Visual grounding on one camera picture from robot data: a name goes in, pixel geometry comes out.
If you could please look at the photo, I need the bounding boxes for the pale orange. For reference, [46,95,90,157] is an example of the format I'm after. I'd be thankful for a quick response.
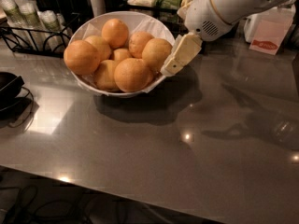
[93,60,119,91]
[85,35,112,61]

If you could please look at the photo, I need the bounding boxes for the white card with red logo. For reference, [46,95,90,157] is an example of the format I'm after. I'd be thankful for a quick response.
[249,20,289,55]

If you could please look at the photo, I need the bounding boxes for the wrapped cup stack middle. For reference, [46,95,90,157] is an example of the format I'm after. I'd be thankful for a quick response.
[20,3,46,51]

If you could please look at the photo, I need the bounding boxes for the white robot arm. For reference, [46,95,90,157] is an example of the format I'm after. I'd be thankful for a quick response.
[161,0,289,77]

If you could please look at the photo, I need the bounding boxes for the cream packet stack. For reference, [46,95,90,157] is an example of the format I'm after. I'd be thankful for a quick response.
[180,0,192,7]

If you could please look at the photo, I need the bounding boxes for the wrapped cup stack left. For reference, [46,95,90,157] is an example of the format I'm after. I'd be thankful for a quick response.
[1,0,28,47]

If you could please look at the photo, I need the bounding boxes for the black wire rack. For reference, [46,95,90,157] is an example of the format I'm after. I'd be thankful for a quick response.
[0,13,79,57]

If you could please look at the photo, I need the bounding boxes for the lower left pale orange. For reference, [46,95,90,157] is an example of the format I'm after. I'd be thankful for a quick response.
[93,60,119,91]

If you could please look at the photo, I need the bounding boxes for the black condiment shelf rack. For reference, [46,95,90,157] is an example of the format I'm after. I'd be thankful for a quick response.
[105,0,187,37]

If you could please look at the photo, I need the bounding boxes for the black floor cables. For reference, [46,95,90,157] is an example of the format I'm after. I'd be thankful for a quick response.
[0,184,132,224]

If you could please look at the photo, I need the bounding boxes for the white bowl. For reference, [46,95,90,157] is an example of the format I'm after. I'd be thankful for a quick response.
[67,10,177,98]

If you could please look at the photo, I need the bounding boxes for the wrapped cup stack right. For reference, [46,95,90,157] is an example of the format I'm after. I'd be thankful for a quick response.
[39,10,65,53]

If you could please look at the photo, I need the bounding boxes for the black tray with wire stand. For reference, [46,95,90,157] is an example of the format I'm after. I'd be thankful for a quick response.
[0,72,35,128]

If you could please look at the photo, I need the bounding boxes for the back left pale orange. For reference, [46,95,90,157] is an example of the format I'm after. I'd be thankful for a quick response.
[85,35,112,61]

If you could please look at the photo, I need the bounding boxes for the large front left orange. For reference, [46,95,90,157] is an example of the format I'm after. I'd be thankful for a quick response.
[64,40,100,76]

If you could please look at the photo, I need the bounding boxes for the wrapped cup stack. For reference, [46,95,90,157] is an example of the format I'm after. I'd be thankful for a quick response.
[1,0,28,47]
[39,10,65,53]
[20,3,46,51]

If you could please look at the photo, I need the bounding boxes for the green packet stack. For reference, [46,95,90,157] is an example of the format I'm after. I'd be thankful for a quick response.
[155,0,182,9]

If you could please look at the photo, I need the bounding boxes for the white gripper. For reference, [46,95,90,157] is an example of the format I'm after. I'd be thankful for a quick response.
[161,0,255,77]

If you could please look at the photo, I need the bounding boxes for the small centre orange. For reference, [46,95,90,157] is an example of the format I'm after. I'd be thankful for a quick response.
[110,48,132,62]

